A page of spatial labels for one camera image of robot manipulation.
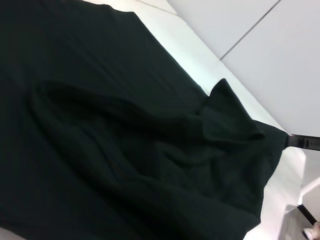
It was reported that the white shoe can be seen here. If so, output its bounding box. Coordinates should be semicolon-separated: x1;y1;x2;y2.
302;221;320;239

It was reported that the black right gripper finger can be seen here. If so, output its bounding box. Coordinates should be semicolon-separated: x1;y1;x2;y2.
286;134;320;152

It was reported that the black table frame bar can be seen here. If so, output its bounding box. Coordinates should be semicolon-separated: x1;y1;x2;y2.
297;203;319;227

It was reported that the black shirt with FREE print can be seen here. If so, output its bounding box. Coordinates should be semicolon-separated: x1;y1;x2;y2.
0;0;292;240

